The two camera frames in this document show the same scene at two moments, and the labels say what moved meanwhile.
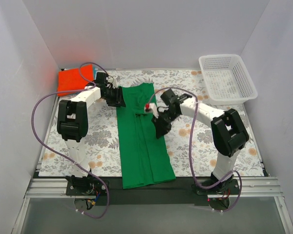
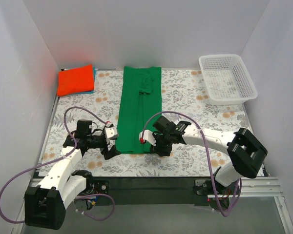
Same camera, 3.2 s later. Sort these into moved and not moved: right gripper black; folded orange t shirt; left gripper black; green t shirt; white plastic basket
Moved: green t shirt; left gripper black; right gripper black
Not moved: white plastic basket; folded orange t shirt
